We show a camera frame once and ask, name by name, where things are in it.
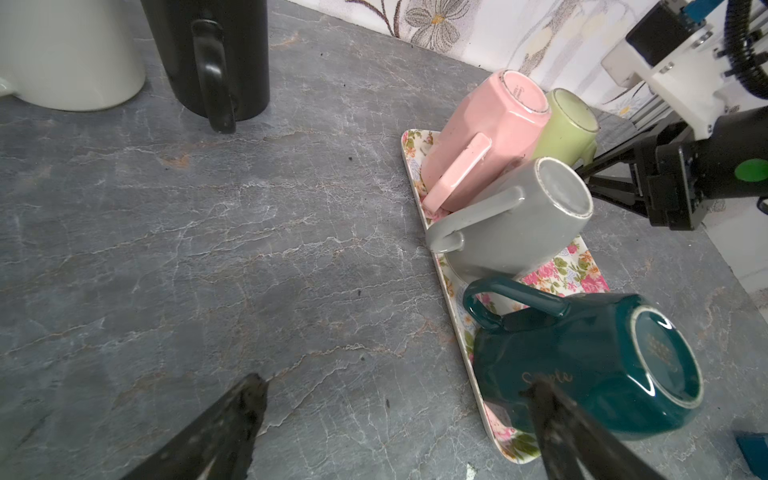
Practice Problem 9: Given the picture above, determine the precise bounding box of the floral serving tray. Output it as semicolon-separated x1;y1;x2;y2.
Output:
400;129;609;464

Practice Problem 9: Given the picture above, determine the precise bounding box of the grey mug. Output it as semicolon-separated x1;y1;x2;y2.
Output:
426;157;594;283

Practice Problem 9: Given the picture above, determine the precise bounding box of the small blue block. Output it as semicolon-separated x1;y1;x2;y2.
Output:
735;432;768;480

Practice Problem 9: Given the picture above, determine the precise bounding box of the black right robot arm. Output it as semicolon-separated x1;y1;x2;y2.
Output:
578;1;767;230

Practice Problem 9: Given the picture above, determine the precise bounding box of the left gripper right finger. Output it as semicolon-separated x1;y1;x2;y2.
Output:
521;377;661;479

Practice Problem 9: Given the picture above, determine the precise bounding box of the dark green mug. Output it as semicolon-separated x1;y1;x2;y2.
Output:
463;276;704;440

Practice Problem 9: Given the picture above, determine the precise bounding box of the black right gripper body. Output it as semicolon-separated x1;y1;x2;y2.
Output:
634;128;711;231

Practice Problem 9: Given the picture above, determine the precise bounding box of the white mug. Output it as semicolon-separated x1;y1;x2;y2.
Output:
1;1;146;112

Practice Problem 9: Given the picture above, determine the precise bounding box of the pink mug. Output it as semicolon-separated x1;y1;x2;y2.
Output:
421;70;551;213

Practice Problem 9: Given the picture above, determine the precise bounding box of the black mug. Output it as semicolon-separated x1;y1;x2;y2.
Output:
141;0;270;134

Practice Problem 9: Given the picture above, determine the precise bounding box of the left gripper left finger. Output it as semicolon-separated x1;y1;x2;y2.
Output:
124;373;269;479

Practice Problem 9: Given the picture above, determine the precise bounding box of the light green mug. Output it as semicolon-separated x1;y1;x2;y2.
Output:
532;88;599;167

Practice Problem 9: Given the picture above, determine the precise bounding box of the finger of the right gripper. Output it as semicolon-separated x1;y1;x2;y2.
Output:
587;179;648;218
576;135;643;179

